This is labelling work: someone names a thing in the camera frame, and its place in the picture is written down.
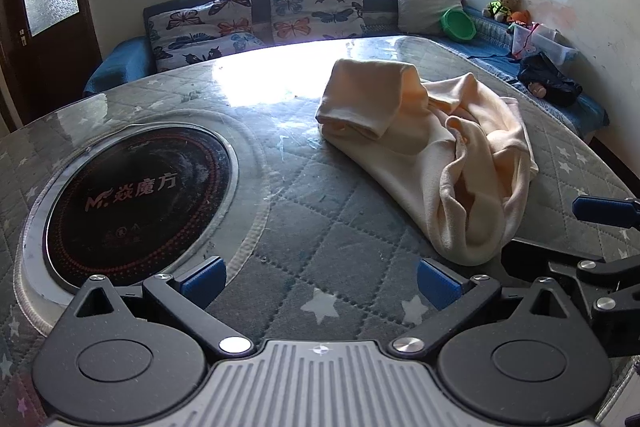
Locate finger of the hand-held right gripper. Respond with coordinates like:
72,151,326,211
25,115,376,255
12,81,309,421
501,238,640,340
571,194,640,229

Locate teddy bear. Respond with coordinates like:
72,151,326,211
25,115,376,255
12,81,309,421
482,0,523,22

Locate round black induction cooktop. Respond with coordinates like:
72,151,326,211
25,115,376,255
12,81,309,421
41,123,236,297

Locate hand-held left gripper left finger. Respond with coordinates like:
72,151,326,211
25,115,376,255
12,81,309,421
60,256,255,357

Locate brown door with frosted glass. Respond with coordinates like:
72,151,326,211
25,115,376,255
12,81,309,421
0,0,103,128

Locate dark cloth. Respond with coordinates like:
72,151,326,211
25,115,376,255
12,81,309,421
517,53,583,104

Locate butterfly print cushion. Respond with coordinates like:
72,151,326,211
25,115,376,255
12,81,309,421
268,0,366,48
146,0,266,72

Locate blue sofa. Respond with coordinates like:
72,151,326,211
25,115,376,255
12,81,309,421
82,0,611,142

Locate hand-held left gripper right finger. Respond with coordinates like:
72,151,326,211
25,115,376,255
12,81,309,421
389,258,598,357

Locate cream long-sleeved shirt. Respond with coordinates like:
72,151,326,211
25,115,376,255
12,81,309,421
315,58,540,267

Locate green plastic bowl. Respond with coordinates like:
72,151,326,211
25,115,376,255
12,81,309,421
440,5,477,42

